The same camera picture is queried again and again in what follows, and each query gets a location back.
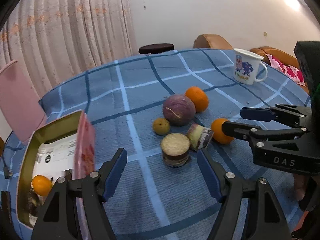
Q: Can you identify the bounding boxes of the black power cable plug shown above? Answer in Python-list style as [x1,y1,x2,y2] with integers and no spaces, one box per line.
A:
[2,132,13,179]

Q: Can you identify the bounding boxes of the blue plaid tablecloth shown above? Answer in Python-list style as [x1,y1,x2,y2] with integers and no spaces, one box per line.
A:
[1,49,310,239]

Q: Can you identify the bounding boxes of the dark round stool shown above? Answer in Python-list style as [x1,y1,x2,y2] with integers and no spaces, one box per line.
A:
[138,43,174,55]

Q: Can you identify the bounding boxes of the pink floral curtain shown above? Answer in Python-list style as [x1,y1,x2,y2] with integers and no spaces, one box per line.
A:
[1,0,137,96]

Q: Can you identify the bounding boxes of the pink metal tin box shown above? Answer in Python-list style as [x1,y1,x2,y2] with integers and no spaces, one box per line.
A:
[16,110,95,230]

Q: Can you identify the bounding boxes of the small green-brown fruit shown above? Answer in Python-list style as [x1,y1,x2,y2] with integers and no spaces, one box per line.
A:
[152,118,170,135]

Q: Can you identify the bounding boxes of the brown leather sofa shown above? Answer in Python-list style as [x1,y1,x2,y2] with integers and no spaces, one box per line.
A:
[250,46,309,94]

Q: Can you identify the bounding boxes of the black smartphone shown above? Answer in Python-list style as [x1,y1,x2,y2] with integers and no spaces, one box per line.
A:
[1,191,12,224]

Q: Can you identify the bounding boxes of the printed paper in tin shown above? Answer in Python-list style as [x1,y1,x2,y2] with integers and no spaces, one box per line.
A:
[29,134,76,226]

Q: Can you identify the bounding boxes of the white printed mug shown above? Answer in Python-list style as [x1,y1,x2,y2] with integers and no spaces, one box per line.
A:
[233,48,268,85]

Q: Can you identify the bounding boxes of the small orange tangerine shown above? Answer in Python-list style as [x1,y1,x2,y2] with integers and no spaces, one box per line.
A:
[31,175,53,197]

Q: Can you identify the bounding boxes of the brown leather armchair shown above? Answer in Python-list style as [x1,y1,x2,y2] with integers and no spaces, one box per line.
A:
[193,34,233,50]

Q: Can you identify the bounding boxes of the person's right hand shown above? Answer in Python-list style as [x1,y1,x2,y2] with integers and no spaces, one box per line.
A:
[293,174,308,231]

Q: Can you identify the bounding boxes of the dark mangosteen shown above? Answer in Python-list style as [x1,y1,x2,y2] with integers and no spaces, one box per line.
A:
[28,190,42,217]

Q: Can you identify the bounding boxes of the purple round turnip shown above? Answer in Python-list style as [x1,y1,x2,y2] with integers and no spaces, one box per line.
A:
[162,94,196,126]

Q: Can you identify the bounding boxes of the pink electric kettle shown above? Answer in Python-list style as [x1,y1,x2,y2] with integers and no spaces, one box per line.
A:
[1,60,47,145]

